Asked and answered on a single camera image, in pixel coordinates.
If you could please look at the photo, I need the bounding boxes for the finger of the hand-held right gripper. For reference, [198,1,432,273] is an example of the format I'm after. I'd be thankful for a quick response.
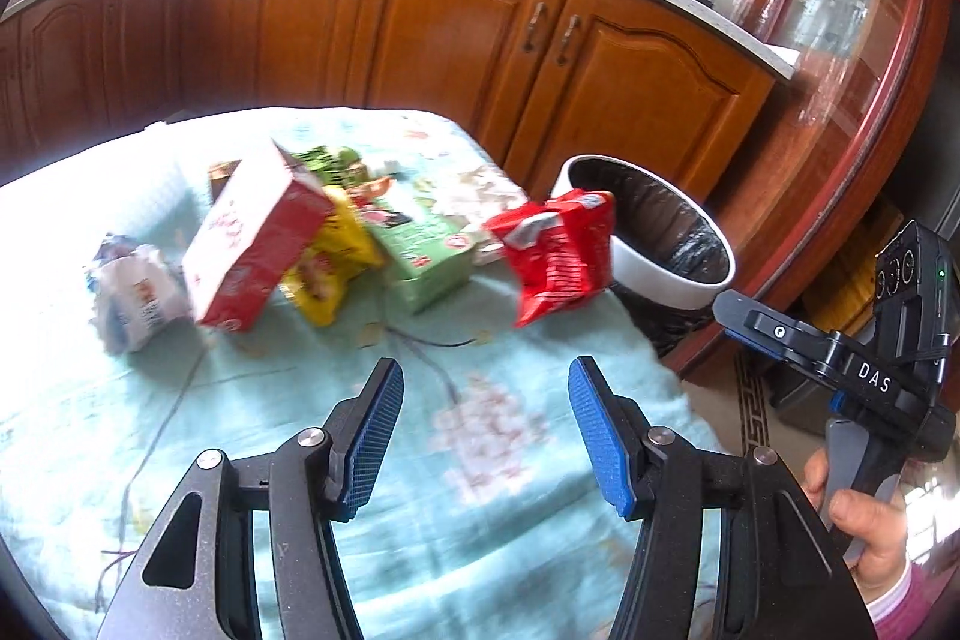
[712,289,839,378]

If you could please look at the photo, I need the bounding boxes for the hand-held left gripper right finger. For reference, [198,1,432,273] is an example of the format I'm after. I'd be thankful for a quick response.
[568,355,878,640]

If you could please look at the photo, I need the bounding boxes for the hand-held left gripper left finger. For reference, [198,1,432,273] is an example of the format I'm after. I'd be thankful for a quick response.
[96,357,406,640]

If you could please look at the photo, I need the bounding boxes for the white bin with black bag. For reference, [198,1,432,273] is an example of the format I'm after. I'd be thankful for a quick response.
[551,154,737,360]

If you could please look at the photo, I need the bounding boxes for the red snack packet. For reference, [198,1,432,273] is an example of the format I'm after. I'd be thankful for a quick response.
[484,188,617,330]

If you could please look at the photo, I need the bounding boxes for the person's right forearm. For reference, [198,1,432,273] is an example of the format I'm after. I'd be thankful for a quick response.
[862,561,960,640]

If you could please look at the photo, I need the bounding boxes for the person's right hand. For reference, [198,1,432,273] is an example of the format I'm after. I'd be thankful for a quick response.
[799,449,912,603]

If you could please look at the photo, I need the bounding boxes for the black appliance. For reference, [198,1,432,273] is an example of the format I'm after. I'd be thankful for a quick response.
[771,368,835,438]

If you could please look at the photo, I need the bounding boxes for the yellow wooden crate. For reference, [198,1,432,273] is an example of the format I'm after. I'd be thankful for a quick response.
[801,197,902,335]

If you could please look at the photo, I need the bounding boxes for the floral light green tablecloth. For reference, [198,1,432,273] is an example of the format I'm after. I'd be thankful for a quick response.
[0,107,725,640]

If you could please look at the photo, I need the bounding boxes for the yellow snack packet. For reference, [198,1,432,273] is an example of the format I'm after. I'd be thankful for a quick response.
[281,184,385,327]

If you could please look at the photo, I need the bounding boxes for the green cardboard box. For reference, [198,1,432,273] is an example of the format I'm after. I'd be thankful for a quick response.
[364,194,475,315]

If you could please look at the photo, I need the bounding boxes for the red and white carton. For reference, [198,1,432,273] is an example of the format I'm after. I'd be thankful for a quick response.
[182,139,335,333]

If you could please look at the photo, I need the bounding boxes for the white plastic packet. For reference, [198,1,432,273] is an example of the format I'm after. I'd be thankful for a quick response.
[90,233,194,356]

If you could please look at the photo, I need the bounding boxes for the green leafy packet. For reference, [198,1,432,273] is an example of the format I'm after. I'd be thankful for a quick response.
[289,143,368,187]

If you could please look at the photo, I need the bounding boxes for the glass cabinet door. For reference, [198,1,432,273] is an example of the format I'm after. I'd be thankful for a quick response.
[731,0,946,378]

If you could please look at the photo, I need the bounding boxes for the wooden kitchen cabinets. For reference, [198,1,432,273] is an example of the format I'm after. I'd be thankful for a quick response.
[0,0,777,191]

